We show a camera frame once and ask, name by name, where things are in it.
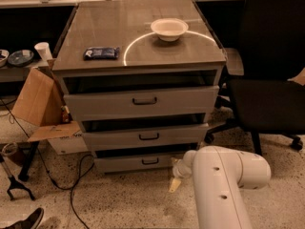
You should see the black reacher grabber tool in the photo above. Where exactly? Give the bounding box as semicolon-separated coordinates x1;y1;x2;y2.
0;155;35;200

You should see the brown cardboard box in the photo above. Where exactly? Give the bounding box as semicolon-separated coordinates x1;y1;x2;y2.
12;67;88;155

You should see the white paper bowl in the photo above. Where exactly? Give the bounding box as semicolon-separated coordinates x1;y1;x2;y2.
151;18;189;42

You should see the grey bottom drawer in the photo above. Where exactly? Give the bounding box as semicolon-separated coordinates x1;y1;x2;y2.
94;143;198;173

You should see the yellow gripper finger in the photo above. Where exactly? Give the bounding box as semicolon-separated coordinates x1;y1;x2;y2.
169;177;181;193

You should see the grey middle drawer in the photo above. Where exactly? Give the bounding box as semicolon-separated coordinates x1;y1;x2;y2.
83;114;208;151

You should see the black stand leg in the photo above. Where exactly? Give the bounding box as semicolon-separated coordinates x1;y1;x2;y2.
18;141;39;181

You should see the blue plate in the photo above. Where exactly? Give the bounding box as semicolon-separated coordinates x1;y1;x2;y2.
8;50;34;68

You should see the grey top drawer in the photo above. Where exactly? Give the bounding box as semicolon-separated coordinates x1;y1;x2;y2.
62;71;218;121

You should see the grey drawer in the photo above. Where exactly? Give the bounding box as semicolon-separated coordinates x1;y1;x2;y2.
83;114;208;151
62;71;218;121
94;143;198;173

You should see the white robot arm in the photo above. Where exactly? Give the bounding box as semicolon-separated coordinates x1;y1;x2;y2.
169;146;271;229

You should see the white paper cup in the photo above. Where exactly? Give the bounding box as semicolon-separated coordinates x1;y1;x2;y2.
34;42;52;61

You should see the black office chair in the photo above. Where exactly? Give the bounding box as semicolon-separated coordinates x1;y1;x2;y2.
205;0;305;155

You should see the blue snack packet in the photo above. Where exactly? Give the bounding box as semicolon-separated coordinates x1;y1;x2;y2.
83;47;120;60

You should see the clear plastic cup on floor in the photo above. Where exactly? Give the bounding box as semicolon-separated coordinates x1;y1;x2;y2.
2;142;26;166

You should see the black floor cable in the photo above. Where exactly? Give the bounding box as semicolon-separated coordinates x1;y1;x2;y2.
0;97;96;229

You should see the grey drawer cabinet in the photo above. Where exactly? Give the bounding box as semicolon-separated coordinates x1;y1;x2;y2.
51;0;227;164

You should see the black sneaker shoe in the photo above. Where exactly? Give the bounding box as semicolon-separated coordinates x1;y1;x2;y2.
2;208;44;229

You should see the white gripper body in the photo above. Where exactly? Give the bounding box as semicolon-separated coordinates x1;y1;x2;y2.
173;150;196;179

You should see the small bowl at left edge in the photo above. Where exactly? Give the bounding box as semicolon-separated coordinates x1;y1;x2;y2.
0;50;10;68

